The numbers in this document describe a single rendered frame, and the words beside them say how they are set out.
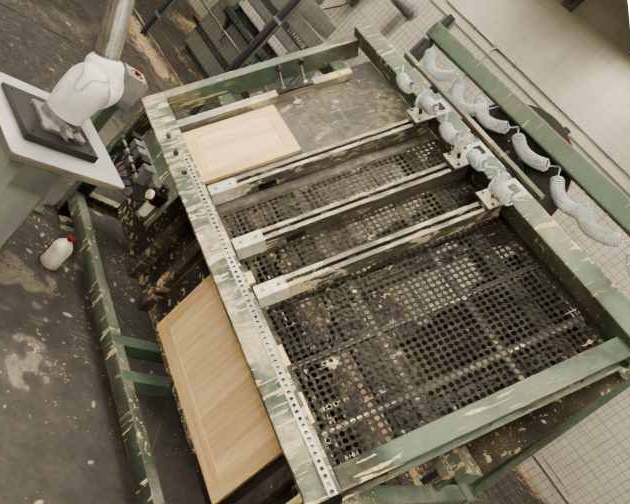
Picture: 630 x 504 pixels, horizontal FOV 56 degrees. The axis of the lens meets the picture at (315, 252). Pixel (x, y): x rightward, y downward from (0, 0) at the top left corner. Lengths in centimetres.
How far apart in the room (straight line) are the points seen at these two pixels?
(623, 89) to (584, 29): 90
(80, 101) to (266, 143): 90
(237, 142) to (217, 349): 100
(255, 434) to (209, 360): 42
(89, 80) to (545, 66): 628
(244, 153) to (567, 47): 569
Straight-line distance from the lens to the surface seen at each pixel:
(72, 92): 243
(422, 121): 285
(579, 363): 224
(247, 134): 296
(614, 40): 794
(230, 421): 250
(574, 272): 239
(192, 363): 271
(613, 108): 761
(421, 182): 261
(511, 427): 271
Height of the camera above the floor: 185
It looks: 17 degrees down
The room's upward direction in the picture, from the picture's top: 48 degrees clockwise
